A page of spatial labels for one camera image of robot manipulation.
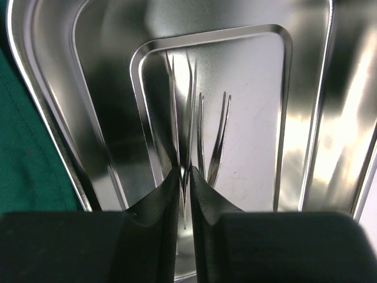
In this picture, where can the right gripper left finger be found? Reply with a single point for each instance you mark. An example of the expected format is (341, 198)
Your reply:
(135, 245)

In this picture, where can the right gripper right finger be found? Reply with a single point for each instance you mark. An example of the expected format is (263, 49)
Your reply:
(236, 246)

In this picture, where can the steel tweezers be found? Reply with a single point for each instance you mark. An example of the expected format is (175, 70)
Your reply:
(182, 125)
(212, 174)

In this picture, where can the stainless steel tray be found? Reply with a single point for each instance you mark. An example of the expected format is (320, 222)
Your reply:
(301, 135)

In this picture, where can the green surgical cloth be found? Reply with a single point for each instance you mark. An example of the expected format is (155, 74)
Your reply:
(33, 177)

